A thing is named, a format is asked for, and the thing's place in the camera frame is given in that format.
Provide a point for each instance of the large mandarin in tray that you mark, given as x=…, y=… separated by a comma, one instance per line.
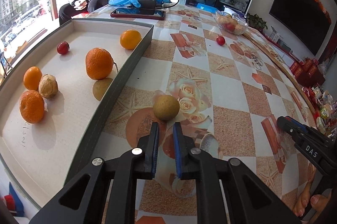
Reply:
x=99, y=63

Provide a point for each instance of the red cherry tomato in tray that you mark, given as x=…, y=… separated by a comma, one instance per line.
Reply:
x=63, y=48

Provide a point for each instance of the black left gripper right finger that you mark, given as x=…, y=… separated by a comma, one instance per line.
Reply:
x=227, y=191

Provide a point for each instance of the white printed bag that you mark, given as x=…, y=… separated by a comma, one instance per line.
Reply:
x=239, y=15

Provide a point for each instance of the potted green plant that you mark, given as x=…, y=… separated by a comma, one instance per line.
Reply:
x=256, y=22

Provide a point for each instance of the grey rimmed white tray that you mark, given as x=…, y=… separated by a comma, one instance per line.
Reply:
x=41, y=157

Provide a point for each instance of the red cherry tomato far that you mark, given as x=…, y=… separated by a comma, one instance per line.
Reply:
x=220, y=40

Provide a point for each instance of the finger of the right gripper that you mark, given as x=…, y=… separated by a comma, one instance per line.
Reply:
x=292, y=129
x=297, y=126

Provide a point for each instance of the red cased tablet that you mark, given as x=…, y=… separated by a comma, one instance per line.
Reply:
x=138, y=13

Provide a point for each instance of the small orange in tray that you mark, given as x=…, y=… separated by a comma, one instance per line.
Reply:
x=32, y=78

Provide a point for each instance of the red gift boxes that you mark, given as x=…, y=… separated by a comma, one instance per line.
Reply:
x=307, y=73

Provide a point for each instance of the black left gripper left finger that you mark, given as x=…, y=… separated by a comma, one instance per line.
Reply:
x=104, y=191

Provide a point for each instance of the yellow-brown round fruit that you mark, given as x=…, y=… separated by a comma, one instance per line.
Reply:
x=166, y=108

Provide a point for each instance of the orange mandarin far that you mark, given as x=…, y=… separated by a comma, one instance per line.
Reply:
x=32, y=106

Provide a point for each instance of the glass fruit bowl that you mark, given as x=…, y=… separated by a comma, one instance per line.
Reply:
x=231, y=23

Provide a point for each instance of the black television screen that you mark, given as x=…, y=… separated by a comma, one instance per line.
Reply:
x=305, y=19

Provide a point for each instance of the person's hand holding gripper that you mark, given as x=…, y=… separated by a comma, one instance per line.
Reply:
x=318, y=202

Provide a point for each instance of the tan walnut-like fruit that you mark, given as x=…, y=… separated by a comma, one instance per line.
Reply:
x=48, y=86

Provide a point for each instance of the blue plastic stool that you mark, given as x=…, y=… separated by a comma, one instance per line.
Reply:
x=205, y=7

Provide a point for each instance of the orange in tray corner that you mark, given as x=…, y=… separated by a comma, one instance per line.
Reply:
x=130, y=38

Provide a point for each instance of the yellow-brown fruit in tray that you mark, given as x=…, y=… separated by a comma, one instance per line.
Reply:
x=100, y=87

